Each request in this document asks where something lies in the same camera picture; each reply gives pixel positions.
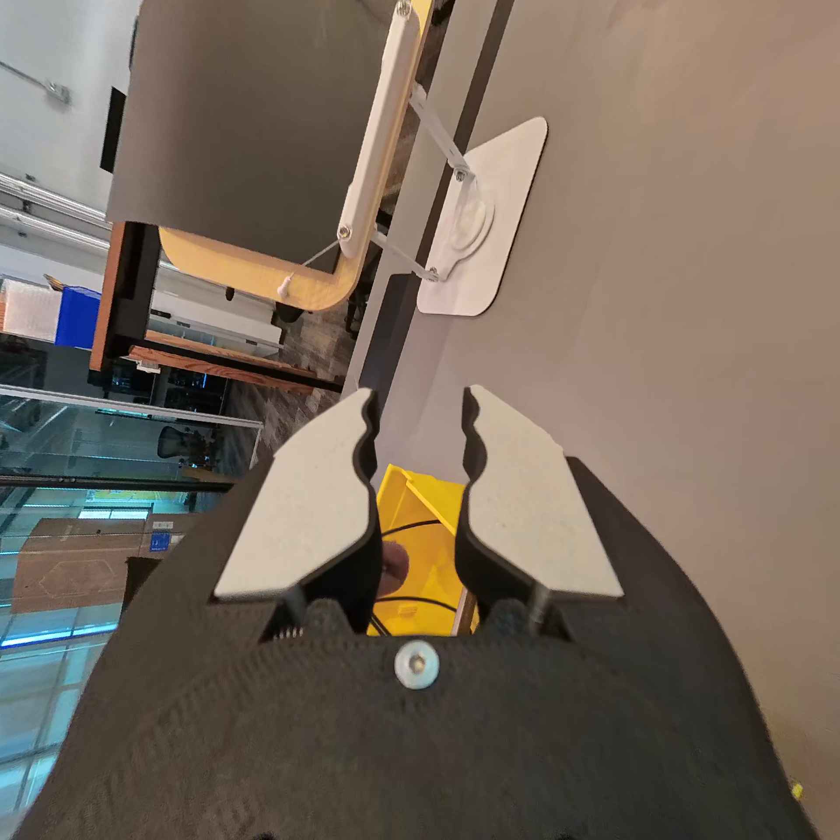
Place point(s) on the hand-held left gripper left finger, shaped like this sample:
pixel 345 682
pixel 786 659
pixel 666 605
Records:
pixel 302 525

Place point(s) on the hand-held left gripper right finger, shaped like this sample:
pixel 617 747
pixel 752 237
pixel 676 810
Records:
pixel 538 525

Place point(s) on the yellow plastic bin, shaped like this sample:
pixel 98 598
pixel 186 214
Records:
pixel 420 496

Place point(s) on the cardboard box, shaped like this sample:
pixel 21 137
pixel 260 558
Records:
pixel 79 571

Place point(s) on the wooden topped desk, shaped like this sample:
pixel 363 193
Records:
pixel 118 302

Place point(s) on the blue box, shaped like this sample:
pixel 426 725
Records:
pixel 79 318

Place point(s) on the white storage box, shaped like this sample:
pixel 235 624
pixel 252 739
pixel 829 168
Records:
pixel 26 309

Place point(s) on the white tablet stand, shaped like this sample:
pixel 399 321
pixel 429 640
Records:
pixel 236 105

